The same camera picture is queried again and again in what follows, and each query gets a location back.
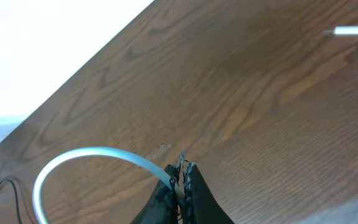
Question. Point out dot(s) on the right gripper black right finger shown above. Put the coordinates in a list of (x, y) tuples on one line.
[(200, 204)]

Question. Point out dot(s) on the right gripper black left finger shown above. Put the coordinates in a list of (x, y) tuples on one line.
[(161, 207)]

